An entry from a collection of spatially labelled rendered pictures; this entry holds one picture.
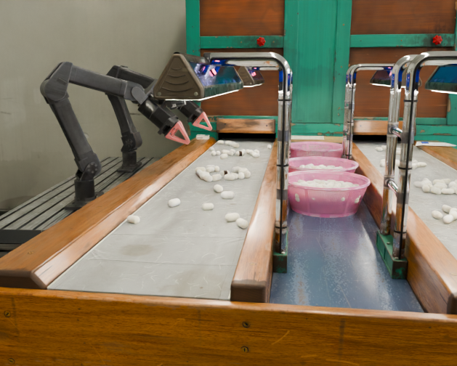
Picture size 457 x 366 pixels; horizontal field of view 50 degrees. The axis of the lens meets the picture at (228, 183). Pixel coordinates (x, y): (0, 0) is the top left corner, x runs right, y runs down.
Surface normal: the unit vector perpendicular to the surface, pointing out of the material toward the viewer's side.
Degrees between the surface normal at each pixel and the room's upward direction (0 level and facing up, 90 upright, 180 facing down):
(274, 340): 90
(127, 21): 90
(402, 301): 0
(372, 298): 0
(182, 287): 0
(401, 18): 90
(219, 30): 90
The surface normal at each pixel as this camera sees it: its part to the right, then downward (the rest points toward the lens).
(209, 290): 0.00, -0.98
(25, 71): -0.04, 0.22
